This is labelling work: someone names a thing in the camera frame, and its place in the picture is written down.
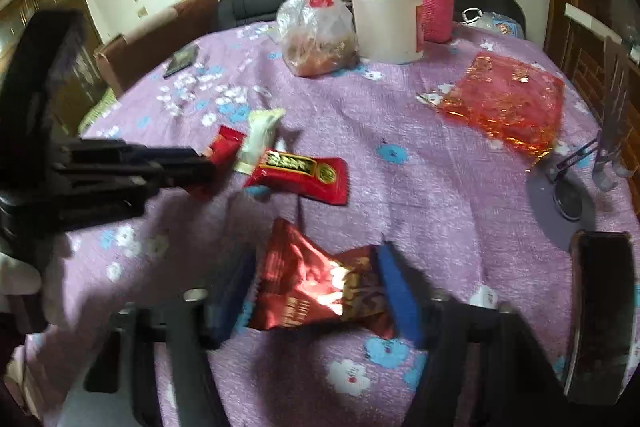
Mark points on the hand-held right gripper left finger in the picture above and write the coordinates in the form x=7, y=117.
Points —
x=230, y=302

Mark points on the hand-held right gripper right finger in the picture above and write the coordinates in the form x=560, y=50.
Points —
x=400, y=302

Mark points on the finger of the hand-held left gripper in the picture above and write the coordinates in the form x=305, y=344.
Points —
x=150, y=159
x=100, y=204

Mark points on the small red snack packet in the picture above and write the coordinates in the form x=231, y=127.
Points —
x=227, y=147

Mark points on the dark red foil snack packet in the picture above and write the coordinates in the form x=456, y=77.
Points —
x=310, y=282

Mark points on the person's left hand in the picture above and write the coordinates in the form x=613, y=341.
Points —
x=20, y=274

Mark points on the black wallet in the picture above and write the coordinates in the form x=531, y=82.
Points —
x=181, y=59

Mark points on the cream white snack packet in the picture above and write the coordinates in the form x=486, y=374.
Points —
x=259, y=137

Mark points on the brown chair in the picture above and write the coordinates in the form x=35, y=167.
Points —
x=155, y=37

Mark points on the red gold label snack bar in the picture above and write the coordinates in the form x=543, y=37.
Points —
x=300, y=174

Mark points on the dark sofa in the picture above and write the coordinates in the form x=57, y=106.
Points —
x=240, y=7

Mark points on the purple floral tablecloth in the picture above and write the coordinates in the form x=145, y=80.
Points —
x=400, y=117

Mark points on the phone stand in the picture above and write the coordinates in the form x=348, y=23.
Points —
x=567, y=202

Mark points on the black phone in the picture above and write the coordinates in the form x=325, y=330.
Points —
x=597, y=317

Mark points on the red gauze gift bag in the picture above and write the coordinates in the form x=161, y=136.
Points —
x=505, y=107

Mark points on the clear plastic bag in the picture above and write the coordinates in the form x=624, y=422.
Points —
x=320, y=17

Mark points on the white plastic tub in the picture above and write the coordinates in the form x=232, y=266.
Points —
x=387, y=19

